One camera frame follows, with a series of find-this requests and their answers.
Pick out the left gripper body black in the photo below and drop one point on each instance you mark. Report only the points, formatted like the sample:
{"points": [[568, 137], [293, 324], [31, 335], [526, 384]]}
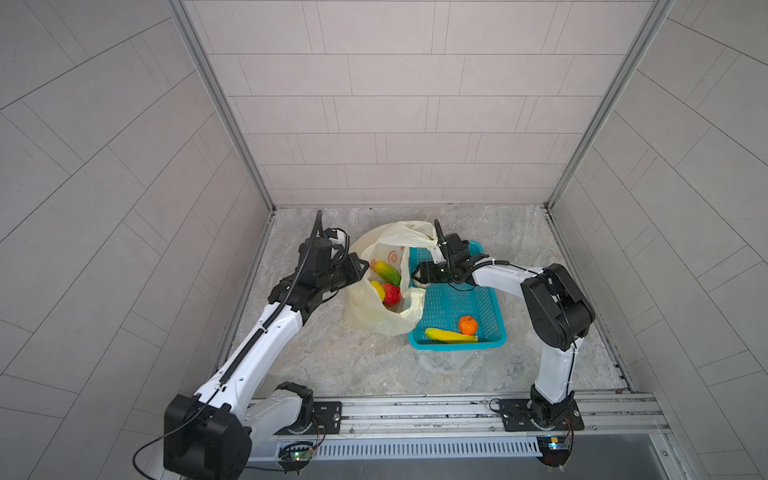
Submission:
{"points": [[334, 276]]}

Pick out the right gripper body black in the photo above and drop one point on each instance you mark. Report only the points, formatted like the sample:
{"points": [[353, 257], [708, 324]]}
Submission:
{"points": [[439, 272]]}

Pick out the green papaya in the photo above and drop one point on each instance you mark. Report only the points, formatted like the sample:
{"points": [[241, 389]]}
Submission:
{"points": [[388, 273]]}

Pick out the cream plastic bag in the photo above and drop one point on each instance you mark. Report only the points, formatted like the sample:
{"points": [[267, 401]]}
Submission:
{"points": [[391, 243]]}

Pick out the red apple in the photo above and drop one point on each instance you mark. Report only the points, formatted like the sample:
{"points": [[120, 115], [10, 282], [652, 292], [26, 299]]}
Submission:
{"points": [[394, 295]]}

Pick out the orange tangerine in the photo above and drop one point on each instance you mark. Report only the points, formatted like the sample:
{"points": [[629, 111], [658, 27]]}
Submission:
{"points": [[468, 325]]}

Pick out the yellow banana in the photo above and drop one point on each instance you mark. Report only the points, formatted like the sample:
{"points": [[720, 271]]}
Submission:
{"points": [[449, 337]]}

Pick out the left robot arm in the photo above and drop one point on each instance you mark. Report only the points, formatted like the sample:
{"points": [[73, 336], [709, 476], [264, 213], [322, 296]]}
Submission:
{"points": [[210, 435]]}

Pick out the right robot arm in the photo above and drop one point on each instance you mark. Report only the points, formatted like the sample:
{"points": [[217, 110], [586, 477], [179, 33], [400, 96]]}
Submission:
{"points": [[560, 314]]}

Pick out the teal plastic basket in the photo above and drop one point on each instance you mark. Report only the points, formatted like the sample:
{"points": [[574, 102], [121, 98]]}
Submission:
{"points": [[446, 304]]}

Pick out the left circuit board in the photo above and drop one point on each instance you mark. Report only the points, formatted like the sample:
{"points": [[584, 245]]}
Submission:
{"points": [[295, 456]]}

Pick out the circuit board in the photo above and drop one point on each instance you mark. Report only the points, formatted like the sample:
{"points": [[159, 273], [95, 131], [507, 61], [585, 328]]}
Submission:
{"points": [[555, 451], [295, 456]]}

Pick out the right circuit board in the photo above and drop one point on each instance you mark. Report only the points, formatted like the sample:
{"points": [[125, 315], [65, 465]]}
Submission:
{"points": [[555, 451]]}

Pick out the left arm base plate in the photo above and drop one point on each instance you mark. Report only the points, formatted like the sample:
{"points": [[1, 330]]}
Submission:
{"points": [[325, 414]]}

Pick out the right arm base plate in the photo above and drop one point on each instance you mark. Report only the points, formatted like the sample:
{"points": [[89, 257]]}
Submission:
{"points": [[521, 414]]}

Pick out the aluminium mounting rail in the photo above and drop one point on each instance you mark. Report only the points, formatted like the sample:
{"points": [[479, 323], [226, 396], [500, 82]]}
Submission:
{"points": [[469, 415]]}

